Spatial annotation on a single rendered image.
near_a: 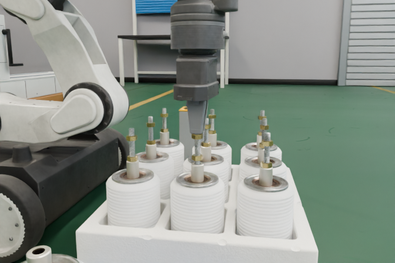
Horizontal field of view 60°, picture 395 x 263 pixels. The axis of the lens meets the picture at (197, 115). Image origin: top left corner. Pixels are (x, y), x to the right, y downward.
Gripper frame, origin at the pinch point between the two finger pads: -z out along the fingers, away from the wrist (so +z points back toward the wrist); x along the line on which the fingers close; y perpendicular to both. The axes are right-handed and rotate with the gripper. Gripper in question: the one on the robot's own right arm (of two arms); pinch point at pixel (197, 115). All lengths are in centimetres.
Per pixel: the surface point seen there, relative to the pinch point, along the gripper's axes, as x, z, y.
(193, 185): 3.5, -11.2, 0.3
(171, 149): -18.8, -12.1, -11.3
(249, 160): -12.7, -11.3, 7.7
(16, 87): -188, -18, -212
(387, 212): -53, -37, 45
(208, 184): 2.3, -11.2, 2.6
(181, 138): -36.0, -13.7, -14.3
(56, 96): -233, -31, -207
